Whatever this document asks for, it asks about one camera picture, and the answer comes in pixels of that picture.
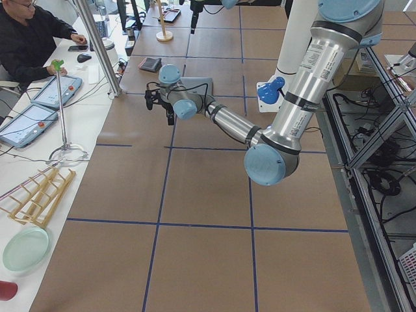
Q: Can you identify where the far teach pendant tablet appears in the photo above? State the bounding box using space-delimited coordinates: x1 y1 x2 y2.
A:
30 74 83 109

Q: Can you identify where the blue desk lamp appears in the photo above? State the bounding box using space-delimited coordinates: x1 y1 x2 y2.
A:
257 77 285 105

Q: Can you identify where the light green plate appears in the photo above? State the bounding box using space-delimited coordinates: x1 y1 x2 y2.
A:
2 227 49 272

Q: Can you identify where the white pillar with base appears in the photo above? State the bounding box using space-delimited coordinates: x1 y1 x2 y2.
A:
258 0 318 113

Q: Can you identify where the black computer mouse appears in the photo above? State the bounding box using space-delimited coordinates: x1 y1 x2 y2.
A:
77 53 92 64

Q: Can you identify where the metal stand with green clip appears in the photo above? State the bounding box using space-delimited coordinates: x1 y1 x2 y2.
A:
48 60 88 166

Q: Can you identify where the smartphone on white desk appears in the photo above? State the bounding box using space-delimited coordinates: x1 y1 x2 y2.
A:
68 45 88 53

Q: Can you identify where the wooden dish rack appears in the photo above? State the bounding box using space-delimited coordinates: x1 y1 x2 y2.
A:
1 166 76 229

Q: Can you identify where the aluminium frame post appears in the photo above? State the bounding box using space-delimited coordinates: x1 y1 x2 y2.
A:
74 0 122 97

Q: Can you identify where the teach pendant tablet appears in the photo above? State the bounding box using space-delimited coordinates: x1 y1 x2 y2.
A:
1 104 58 148
30 74 83 109

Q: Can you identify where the grey laptop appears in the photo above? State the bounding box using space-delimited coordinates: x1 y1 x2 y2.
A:
181 77 213 96

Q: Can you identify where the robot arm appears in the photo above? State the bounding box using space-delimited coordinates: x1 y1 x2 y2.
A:
159 1 384 186

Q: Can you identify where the near teach pendant tablet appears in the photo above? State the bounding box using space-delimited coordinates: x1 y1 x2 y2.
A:
1 104 58 148

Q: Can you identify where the wooden stand with round base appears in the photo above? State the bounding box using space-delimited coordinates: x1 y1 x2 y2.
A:
155 0 174 42

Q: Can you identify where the folded grey cloth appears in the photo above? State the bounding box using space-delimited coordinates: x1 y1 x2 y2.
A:
138 57 162 73

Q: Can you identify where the cardboard box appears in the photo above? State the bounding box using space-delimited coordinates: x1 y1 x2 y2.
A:
356 49 376 73

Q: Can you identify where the red cup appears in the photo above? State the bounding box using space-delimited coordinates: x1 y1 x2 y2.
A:
0 280 18 301

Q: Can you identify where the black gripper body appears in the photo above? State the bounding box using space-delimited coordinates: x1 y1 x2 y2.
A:
190 0 204 13
159 99 175 119

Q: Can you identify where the white plastic basket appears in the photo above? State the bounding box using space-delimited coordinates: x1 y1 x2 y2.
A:
399 244 416 291

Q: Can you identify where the seated person in black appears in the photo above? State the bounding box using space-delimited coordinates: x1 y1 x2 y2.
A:
1 1 86 84

